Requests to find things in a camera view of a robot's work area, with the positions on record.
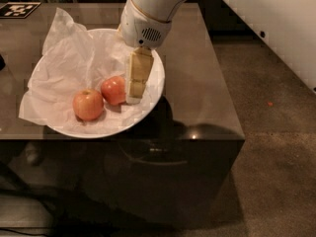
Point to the dark object at left edge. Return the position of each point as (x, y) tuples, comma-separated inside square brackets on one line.
[(2, 62)]

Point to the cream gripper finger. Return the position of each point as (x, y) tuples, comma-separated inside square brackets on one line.
[(139, 69)]

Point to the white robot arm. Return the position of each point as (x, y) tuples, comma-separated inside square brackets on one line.
[(287, 27)]

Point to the black white fiducial marker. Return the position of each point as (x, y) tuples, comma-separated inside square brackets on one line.
[(17, 10)]

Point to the white bowl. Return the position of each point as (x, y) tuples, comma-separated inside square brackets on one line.
[(157, 79)]

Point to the red apple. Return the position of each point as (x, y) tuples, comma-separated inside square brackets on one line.
[(113, 90), (88, 104)]

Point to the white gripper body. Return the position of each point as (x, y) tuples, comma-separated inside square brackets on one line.
[(140, 27)]

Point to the white crumpled paper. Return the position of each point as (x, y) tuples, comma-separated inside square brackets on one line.
[(75, 63)]

